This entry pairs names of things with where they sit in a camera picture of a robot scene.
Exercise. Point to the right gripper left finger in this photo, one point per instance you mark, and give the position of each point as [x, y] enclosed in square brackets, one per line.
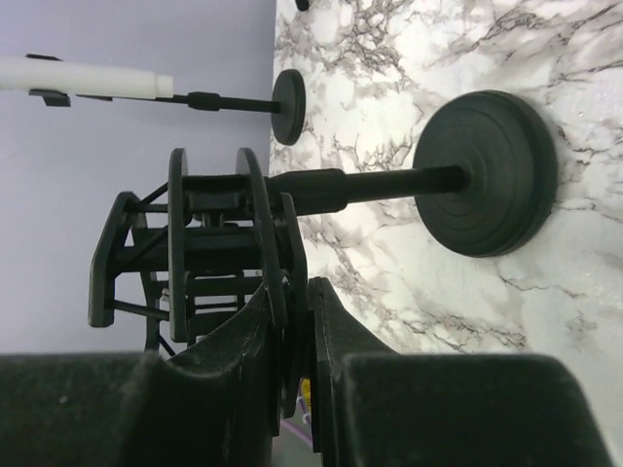
[214, 404]

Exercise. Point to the round-base shock-mount stand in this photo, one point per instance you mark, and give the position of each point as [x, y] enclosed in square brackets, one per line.
[484, 178]

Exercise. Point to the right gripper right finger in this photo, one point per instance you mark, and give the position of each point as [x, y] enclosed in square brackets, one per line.
[371, 406]

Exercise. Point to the round-base clip stand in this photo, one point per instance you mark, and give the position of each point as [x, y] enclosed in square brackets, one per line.
[302, 5]

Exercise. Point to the white microphone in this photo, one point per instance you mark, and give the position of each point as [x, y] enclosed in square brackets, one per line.
[23, 73]

